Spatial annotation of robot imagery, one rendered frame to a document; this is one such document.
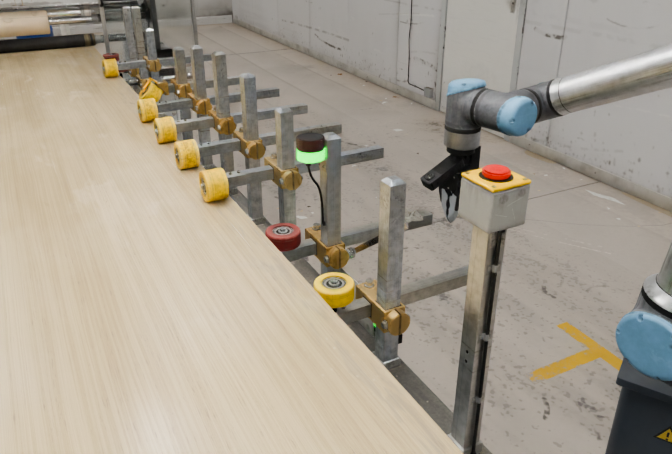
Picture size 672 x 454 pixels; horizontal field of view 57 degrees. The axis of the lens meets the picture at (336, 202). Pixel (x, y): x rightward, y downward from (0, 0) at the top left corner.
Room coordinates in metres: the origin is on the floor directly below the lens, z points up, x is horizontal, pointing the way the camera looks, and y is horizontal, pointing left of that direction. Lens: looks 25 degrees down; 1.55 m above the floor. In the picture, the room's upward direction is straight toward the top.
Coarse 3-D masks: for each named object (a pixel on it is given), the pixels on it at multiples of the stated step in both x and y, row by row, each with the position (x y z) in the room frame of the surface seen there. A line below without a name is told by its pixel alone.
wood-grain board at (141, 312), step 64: (0, 64) 3.02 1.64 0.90; (64, 64) 3.02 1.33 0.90; (0, 128) 2.01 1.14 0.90; (64, 128) 2.01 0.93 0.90; (128, 128) 2.01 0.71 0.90; (0, 192) 1.47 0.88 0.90; (64, 192) 1.47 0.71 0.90; (128, 192) 1.47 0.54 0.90; (192, 192) 1.47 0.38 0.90; (0, 256) 1.14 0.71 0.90; (64, 256) 1.14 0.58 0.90; (128, 256) 1.14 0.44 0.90; (192, 256) 1.14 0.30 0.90; (256, 256) 1.14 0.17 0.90; (0, 320) 0.91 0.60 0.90; (64, 320) 0.91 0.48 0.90; (128, 320) 0.91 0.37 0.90; (192, 320) 0.91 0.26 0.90; (256, 320) 0.91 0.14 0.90; (320, 320) 0.91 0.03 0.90; (0, 384) 0.74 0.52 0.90; (64, 384) 0.74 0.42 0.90; (128, 384) 0.74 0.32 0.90; (192, 384) 0.74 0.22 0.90; (256, 384) 0.74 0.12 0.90; (320, 384) 0.74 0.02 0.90; (384, 384) 0.74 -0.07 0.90; (0, 448) 0.62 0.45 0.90; (64, 448) 0.62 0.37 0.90; (128, 448) 0.62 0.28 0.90; (192, 448) 0.62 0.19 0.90; (256, 448) 0.62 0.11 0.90; (320, 448) 0.62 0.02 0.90; (384, 448) 0.62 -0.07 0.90; (448, 448) 0.62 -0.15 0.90
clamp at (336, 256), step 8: (312, 232) 1.30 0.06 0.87; (320, 232) 1.30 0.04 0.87; (320, 240) 1.26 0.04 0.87; (320, 248) 1.25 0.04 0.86; (328, 248) 1.23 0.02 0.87; (336, 248) 1.23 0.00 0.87; (344, 248) 1.25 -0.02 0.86; (320, 256) 1.25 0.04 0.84; (328, 256) 1.22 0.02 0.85; (336, 256) 1.21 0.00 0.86; (344, 256) 1.22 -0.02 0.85; (328, 264) 1.23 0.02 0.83; (336, 264) 1.21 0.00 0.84; (344, 264) 1.22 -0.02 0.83
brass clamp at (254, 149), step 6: (234, 132) 1.76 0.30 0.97; (240, 132) 1.76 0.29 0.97; (240, 138) 1.71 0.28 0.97; (240, 144) 1.71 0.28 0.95; (246, 144) 1.67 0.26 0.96; (252, 144) 1.66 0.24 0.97; (258, 144) 1.66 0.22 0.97; (240, 150) 1.71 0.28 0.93; (246, 150) 1.66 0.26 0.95; (252, 150) 1.65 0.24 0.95; (258, 150) 1.66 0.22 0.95; (264, 150) 1.67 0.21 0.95; (246, 156) 1.67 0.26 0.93; (252, 156) 1.65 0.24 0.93; (258, 156) 1.66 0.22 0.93
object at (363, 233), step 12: (432, 216) 1.42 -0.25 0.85; (360, 228) 1.34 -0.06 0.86; (372, 228) 1.34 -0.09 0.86; (408, 228) 1.39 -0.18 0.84; (312, 240) 1.28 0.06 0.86; (348, 240) 1.31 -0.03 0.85; (360, 240) 1.32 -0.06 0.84; (288, 252) 1.23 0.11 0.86; (300, 252) 1.25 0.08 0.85; (312, 252) 1.26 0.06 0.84
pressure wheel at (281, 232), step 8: (280, 224) 1.27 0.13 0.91; (288, 224) 1.27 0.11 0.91; (272, 232) 1.23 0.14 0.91; (280, 232) 1.24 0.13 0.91; (288, 232) 1.24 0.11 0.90; (296, 232) 1.23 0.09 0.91; (272, 240) 1.21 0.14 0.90; (280, 240) 1.21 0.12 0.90; (288, 240) 1.21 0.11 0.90; (296, 240) 1.22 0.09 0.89; (280, 248) 1.21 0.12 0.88; (288, 248) 1.21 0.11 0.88
